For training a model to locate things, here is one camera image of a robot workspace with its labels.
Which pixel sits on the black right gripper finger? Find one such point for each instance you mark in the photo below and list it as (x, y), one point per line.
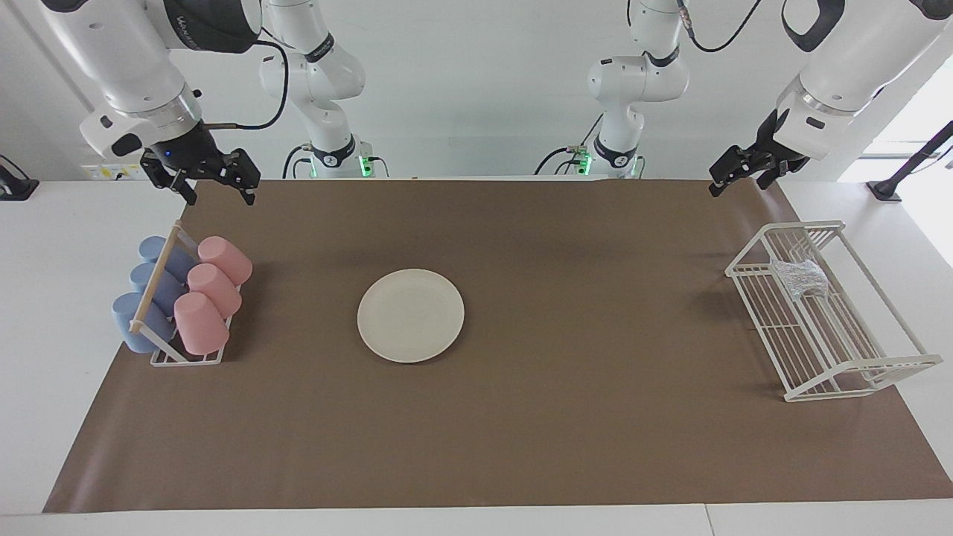
(186, 190)
(248, 190)

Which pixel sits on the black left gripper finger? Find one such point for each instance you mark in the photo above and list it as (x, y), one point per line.
(770, 175)
(726, 170)

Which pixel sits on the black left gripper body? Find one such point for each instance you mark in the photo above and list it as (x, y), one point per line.
(767, 145)

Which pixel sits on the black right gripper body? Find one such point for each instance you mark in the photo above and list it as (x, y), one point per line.
(190, 152)

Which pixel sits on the silver mesh scrubber sponge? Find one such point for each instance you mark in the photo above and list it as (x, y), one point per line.
(800, 277)

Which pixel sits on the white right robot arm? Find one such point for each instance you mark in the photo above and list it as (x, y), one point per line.
(126, 59)

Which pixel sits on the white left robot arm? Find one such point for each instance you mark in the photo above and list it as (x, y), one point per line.
(841, 67)

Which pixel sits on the cream round plate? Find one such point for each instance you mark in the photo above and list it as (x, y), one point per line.
(409, 316)

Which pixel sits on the blue cup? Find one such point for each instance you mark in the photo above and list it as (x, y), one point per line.
(126, 318)
(141, 277)
(151, 247)

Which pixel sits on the pink cup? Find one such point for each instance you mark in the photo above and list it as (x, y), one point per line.
(227, 257)
(199, 326)
(216, 289)

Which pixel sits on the black stand with pole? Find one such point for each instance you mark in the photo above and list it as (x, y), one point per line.
(884, 187)

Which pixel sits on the black table clamp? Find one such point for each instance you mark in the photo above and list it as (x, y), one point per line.
(15, 186)

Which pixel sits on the brown table mat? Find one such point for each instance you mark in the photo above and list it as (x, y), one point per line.
(566, 417)

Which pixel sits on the white wall socket strip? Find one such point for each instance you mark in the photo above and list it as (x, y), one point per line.
(104, 172)

